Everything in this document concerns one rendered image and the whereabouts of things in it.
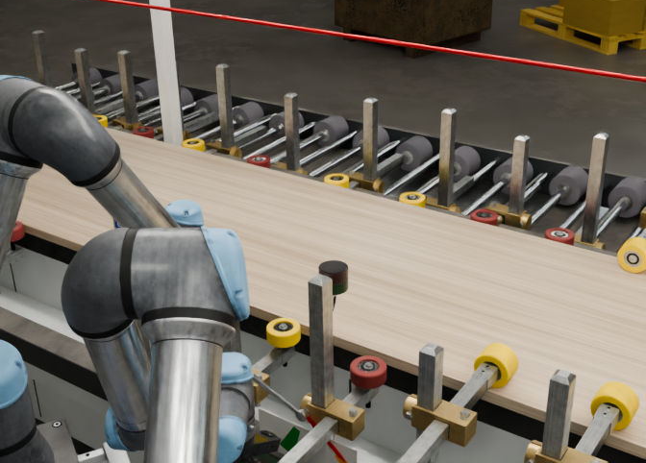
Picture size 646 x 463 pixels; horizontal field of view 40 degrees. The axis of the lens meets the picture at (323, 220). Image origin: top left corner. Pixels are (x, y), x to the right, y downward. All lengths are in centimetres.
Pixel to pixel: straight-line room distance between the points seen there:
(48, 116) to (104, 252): 35
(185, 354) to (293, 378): 119
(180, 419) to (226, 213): 166
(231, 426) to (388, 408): 76
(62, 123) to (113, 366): 38
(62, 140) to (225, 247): 40
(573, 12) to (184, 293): 727
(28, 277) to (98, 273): 179
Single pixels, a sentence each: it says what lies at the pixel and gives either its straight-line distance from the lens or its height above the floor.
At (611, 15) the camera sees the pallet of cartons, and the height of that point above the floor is 32.
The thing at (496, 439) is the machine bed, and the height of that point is 77.
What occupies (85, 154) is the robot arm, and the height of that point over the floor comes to 154.
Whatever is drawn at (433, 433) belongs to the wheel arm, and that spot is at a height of 96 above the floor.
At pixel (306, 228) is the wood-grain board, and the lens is 254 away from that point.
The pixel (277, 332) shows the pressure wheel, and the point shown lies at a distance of 206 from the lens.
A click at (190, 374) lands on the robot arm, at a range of 105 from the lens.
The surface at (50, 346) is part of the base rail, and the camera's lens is 251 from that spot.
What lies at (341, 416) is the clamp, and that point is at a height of 87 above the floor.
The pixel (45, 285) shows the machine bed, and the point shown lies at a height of 69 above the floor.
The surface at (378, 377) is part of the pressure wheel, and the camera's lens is 192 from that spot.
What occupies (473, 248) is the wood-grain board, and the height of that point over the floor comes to 90.
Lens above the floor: 203
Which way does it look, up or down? 26 degrees down
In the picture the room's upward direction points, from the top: 1 degrees counter-clockwise
